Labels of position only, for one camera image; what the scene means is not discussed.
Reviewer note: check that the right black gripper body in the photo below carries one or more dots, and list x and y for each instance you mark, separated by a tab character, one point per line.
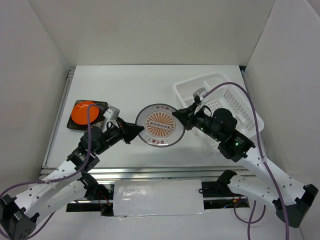
200	121

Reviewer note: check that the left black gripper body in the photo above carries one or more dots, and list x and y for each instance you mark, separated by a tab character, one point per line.
112	135

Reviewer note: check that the white sunburst pattern plate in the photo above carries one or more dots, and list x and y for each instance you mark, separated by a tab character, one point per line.
161	128

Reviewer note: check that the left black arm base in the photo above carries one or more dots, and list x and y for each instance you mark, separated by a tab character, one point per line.
101	195

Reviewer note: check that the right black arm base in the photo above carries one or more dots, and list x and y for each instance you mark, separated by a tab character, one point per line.
217	195

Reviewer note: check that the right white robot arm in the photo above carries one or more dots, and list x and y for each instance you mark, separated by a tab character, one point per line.
290	198

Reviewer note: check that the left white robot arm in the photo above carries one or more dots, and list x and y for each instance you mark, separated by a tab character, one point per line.
20	214

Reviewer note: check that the orange round plate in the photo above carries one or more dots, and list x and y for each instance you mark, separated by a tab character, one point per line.
79	113

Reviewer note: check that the white foil covered panel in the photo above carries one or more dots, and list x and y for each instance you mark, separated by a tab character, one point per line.
157	198

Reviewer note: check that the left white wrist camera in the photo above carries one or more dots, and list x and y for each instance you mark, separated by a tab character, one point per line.
111	113

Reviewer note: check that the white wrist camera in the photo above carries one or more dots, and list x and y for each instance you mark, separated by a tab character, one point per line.
111	113
199	99

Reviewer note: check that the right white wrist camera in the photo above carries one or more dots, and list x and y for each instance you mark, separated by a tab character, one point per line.
199	99

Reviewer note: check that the aluminium frame rail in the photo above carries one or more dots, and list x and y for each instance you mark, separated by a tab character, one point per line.
105	175

